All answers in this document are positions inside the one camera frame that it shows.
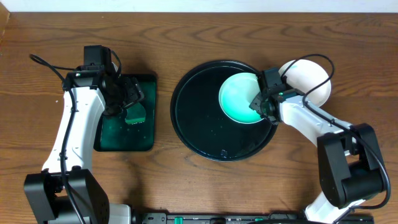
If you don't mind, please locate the green scrub sponge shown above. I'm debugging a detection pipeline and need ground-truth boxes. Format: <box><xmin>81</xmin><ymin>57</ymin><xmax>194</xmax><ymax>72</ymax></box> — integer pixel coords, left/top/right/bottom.
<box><xmin>125</xmin><ymin>103</ymin><xmax>146</xmax><ymax>125</ymax></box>

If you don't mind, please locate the pale green plate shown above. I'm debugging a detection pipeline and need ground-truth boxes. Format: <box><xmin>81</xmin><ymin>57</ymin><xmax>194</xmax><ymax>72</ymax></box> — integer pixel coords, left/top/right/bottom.
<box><xmin>218</xmin><ymin>72</ymin><xmax>262</xmax><ymax>124</ymax></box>

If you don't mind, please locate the white plate with green stain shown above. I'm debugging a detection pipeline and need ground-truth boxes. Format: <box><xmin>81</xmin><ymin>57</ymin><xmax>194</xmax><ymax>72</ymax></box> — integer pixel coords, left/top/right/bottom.
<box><xmin>285</xmin><ymin>59</ymin><xmax>331</xmax><ymax>107</ymax></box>

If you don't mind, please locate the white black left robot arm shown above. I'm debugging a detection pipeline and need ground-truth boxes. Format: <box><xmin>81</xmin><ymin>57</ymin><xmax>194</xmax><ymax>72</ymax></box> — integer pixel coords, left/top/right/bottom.
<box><xmin>24</xmin><ymin>72</ymin><xmax>144</xmax><ymax>223</ymax></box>

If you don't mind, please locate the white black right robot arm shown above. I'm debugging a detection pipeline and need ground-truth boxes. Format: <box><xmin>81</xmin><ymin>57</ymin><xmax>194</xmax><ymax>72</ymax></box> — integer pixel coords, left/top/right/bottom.
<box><xmin>250</xmin><ymin>85</ymin><xmax>391</xmax><ymax>223</ymax></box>

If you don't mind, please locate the black rectangular water tray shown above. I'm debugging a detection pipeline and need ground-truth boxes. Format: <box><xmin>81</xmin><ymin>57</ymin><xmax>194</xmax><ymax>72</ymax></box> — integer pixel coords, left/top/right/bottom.
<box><xmin>94</xmin><ymin>74</ymin><xmax>157</xmax><ymax>152</ymax></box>

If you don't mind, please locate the round black serving tray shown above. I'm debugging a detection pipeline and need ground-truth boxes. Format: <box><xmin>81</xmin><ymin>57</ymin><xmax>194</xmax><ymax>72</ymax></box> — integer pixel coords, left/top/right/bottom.
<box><xmin>170</xmin><ymin>60</ymin><xmax>277</xmax><ymax>161</ymax></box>

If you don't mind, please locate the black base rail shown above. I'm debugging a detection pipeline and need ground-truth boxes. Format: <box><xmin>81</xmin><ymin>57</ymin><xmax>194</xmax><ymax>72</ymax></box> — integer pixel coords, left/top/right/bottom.
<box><xmin>136</xmin><ymin>212</ymin><xmax>375</xmax><ymax>224</ymax></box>

